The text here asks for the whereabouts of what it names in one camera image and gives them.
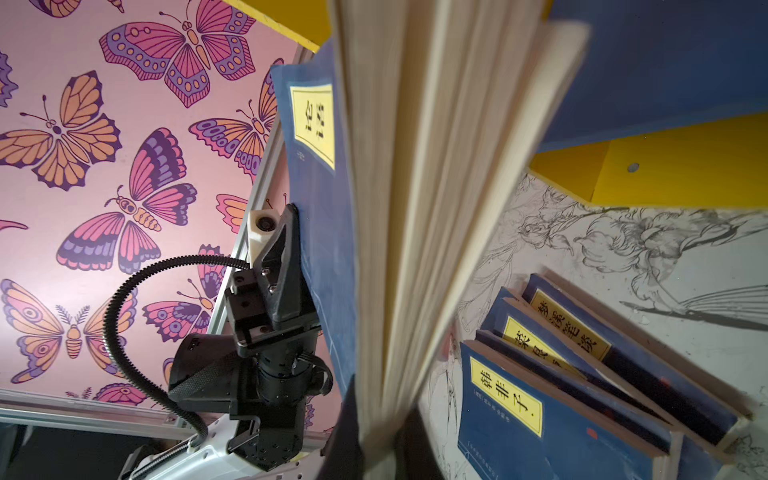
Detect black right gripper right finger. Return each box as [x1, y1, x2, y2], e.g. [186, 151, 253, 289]
[397, 407, 444, 480]

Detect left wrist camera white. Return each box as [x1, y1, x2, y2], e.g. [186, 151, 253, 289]
[246, 209, 280, 267]

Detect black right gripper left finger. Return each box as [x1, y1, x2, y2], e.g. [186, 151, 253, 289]
[316, 377, 363, 480]

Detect black corrugated left cable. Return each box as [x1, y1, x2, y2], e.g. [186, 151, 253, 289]
[103, 254, 251, 445]

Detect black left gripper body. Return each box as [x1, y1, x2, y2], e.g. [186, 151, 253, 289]
[225, 204, 334, 471]

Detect yellow bookshelf pink blue shelves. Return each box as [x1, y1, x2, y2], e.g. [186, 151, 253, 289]
[244, 1, 767, 212]

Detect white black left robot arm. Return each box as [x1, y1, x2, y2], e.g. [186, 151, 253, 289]
[103, 205, 334, 479]

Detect blue book yellow label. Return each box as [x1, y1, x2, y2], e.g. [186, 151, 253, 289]
[274, 1, 591, 464]

